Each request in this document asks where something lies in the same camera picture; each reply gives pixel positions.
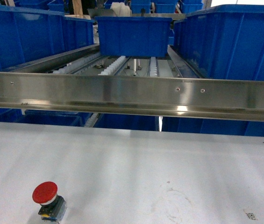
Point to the red mushroom push button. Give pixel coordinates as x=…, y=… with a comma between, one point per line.
x=53, y=206

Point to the lower shelf blue bin left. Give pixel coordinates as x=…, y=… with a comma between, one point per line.
x=58, y=118

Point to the shelf blue bin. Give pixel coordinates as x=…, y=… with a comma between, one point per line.
x=58, y=118
x=181, y=125

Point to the lower shelf blue bin right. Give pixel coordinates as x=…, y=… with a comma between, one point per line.
x=181, y=125

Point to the white roller track middle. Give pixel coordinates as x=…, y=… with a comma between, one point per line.
x=113, y=67

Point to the white roller track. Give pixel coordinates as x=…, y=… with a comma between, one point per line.
x=153, y=67
x=113, y=67
x=75, y=65

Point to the white roller track right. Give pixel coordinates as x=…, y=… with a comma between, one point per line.
x=153, y=67

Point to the center blue bin on rollers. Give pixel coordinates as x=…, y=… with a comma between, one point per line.
x=133, y=36

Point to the white roller track left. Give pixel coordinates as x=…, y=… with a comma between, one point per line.
x=75, y=65

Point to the large blue bin right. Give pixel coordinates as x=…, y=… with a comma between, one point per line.
x=223, y=42

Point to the large blue bin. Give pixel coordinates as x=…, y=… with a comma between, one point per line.
x=223, y=42
x=28, y=34

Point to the large blue bin left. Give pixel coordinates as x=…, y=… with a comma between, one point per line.
x=28, y=34

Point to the black QR code sticker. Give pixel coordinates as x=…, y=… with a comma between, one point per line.
x=250, y=215

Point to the steel shelf front rail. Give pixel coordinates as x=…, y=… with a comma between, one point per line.
x=154, y=96

